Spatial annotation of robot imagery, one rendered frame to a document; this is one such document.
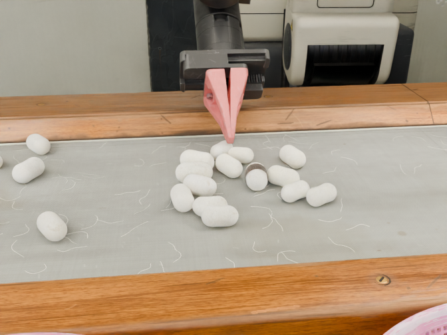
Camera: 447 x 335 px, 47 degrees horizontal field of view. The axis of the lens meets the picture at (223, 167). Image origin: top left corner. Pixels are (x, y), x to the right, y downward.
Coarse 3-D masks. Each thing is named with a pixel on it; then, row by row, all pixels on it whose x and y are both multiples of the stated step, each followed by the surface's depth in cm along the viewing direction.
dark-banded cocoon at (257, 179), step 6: (252, 174) 50; (258, 174) 50; (264, 174) 50; (246, 180) 50; (252, 180) 49; (258, 180) 49; (264, 180) 50; (252, 186) 50; (258, 186) 50; (264, 186) 50
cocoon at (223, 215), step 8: (208, 208) 44; (216, 208) 44; (224, 208) 44; (232, 208) 44; (208, 216) 44; (216, 216) 44; (224, 216) 44; (232, 216) 44; (208, 224) 44; (216, 224) 44; (224, 224) 44; (232, 224) 44
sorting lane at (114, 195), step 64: (384, 128) 66; (0, 192) 50; (64, 192) 50; (128, 192) 50; (256, 192) 50; (384, 192) 50; (0, 256) 41; (64, 256) 41; (128, 256) 41; (192, 256) 41; (256, 256) 41; (320, 256) 41; (384, 256) 41
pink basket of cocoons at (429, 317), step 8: (424, 312) 31; (432, 312) 31; (440, 312) 31; (408, 320) 30; (416, 320) 30; (424, 320) 30; (432, 320) 31; (440, 320) 31; (392, 328) 29; (400, 328) 29; (408, 328) 30; (416, 328) 30; (424, 328) 30; (432, 328) 31; (440, 328) 31
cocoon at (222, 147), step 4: (224, 140) 58; (216, 144) 57; (220, 144) 57; (224, 144) 57; (228, 144) 57; (212, 148) 56; (216, 148) 56; (220, 148) 56; (224, 148) 56; (228, 148) 57; (212, 152) 56; (216, 152) 56; (220, 152) 56; (224, 152) 56; (216, 156) 56
